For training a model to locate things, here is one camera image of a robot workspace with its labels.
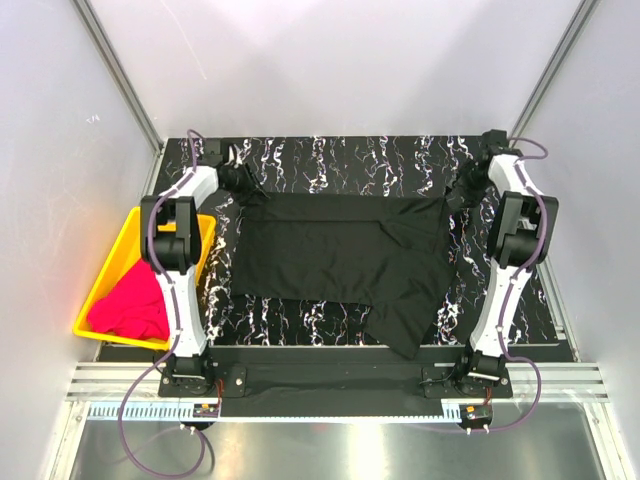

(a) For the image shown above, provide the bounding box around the white slotted cable duct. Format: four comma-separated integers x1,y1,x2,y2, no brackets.
88,400,461,424

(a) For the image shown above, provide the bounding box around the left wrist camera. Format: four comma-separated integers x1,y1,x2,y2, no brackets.
203,138,239,166

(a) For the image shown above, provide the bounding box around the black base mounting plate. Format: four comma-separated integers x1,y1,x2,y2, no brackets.
158,344,514,419

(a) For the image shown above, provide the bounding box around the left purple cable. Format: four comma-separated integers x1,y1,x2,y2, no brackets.
117,128,216,476

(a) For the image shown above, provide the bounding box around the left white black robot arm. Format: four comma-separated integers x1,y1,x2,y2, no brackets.
140,139,266,397

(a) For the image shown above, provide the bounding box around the black t shirt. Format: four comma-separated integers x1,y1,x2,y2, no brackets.
231,193,455,359

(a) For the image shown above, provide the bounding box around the aluminium frame rail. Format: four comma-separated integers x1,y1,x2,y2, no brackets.
68,362,608,402

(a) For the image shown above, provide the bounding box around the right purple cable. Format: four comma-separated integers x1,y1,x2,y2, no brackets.
414,135,551,434

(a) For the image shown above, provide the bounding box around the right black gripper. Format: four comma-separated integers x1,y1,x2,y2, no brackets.
445,158,494,209

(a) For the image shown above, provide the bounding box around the red t shirt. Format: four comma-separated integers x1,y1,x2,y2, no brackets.
87,260,169,341

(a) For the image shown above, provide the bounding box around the yellow plastic bin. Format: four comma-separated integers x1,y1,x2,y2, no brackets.
73,207,216,357

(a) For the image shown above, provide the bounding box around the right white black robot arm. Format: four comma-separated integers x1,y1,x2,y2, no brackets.
446,130,559,398

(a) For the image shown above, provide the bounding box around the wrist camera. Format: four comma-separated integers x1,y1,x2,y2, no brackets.
481,129,509,150
203,138,239,166

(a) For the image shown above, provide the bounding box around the purple cable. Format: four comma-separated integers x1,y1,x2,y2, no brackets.
117,128,216,476
414,135,551,434

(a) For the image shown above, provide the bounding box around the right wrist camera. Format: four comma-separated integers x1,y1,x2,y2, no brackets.
481,129,509,150

